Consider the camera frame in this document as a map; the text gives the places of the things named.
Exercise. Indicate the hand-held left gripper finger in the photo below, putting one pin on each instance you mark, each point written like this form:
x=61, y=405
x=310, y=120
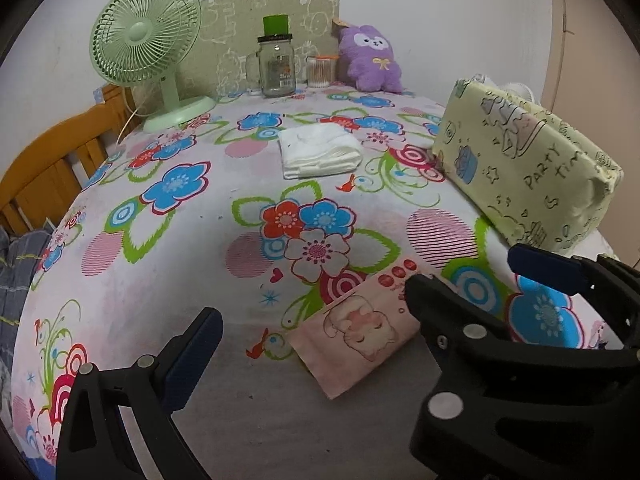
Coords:
x=195, y=355

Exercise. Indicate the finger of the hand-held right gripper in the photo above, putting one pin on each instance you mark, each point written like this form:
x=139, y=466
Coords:
x=475, y=360
x=545, y=267

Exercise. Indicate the yellow cartoon print storage box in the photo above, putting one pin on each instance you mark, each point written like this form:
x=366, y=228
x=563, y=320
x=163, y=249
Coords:
x=525, y=160

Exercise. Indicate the pink cat print tissue packet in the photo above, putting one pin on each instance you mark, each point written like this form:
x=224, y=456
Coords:
x=350, y=340

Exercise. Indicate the white cloth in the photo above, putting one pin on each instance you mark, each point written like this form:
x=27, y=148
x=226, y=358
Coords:
x=315, y=152

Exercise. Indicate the floral tablecloth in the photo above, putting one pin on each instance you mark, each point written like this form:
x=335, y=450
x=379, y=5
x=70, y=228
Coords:
x=200, y=260

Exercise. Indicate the white standing fan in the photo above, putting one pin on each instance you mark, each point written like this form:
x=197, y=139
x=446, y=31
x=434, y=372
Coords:
x=522, y=92

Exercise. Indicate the blue plaid cloth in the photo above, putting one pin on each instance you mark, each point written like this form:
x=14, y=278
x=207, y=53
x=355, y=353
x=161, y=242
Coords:
x=20, y=270

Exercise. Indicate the beige door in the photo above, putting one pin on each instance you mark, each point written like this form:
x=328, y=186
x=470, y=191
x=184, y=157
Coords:
x=590, y=35

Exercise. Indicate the orange wooden chair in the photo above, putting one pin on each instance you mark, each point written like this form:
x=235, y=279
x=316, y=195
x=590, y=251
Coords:
x=50, y=160

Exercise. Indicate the purple plush bunny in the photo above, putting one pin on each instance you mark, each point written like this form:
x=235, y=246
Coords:
x=372, y=65

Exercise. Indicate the glass jar mug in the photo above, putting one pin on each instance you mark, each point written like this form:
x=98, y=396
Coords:
x=277, y=75

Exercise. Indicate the cotton swab jar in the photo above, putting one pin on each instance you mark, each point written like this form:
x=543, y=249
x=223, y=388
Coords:
x=320, y=72

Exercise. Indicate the green desk fan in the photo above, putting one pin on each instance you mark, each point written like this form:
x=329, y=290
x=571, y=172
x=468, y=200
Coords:
x=145, y=35

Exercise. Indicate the green plastic cup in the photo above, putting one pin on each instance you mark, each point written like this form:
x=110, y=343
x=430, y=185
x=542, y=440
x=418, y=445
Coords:
x=276, y=25

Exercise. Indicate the beige printed wall sheet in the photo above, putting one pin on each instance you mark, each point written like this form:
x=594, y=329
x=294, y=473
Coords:
x=225, y=25

